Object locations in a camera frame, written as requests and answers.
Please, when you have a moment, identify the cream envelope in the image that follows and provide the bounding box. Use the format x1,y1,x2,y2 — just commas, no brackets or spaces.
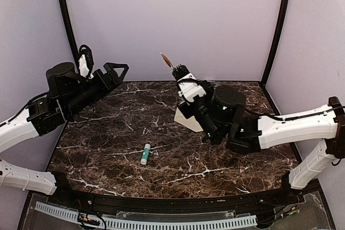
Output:
174,108,203,133

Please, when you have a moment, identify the green white glue stick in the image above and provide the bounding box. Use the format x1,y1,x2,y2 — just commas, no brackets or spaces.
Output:
140,143,151,165

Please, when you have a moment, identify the left black frame post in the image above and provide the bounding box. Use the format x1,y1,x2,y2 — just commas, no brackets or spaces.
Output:
58,0,78,65

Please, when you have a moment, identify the right black frame post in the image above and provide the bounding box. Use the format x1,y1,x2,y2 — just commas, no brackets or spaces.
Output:
260,0,293,85

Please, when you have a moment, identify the black frame post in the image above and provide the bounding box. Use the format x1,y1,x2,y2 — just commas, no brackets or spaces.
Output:
260,0,293,85
58,0,78,65

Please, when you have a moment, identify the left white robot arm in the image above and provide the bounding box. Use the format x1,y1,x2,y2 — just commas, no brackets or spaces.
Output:
1,62,129,206

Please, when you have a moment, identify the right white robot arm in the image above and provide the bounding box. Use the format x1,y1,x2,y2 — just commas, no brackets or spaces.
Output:
170,65,344,205

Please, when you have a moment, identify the white slotted cable duct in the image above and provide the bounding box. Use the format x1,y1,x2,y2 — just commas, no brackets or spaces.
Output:
34,201,257,229

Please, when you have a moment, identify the black front rail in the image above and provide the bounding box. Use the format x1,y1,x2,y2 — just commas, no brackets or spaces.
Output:
48,189,305,214

